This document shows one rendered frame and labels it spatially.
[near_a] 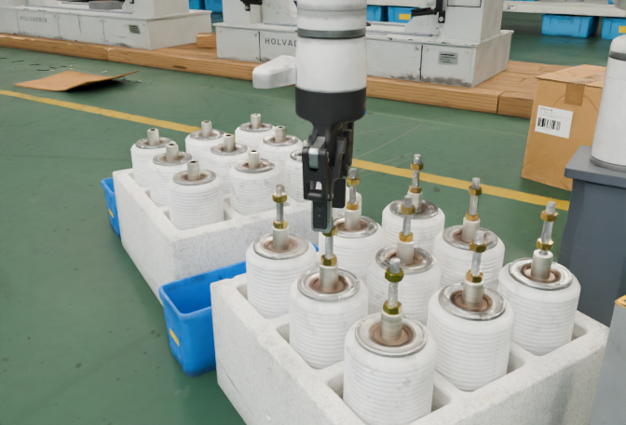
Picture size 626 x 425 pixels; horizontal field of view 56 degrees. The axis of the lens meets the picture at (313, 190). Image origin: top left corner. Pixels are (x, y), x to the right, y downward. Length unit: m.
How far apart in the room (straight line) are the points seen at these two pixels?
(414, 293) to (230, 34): 2.67
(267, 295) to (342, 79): 0.33
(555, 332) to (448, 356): 0.15
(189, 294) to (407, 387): 0.50
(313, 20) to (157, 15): 3.22
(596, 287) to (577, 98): 0.74
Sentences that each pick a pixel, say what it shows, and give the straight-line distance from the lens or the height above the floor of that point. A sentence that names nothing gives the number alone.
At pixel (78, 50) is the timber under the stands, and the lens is 4.15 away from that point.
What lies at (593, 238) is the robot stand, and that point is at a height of 0.19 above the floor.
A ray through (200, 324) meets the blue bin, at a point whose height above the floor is 0.09.
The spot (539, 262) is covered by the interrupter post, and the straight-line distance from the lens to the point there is 0.77.
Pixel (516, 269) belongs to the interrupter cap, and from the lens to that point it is 0.79.
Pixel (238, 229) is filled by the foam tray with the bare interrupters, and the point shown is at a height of 0.17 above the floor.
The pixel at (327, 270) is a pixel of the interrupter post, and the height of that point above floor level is 0.28.
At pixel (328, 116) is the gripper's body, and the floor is 0.47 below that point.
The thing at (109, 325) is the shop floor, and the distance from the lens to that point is 1.15.
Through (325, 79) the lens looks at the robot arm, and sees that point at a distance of 0.59.
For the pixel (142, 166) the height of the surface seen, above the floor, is 0.22.
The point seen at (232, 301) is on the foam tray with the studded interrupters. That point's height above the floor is 0.18.
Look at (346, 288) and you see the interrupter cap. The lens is 0.71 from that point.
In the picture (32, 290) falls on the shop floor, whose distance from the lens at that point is 1.32.
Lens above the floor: 0.62
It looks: 22 degrees down
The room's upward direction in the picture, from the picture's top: straight up
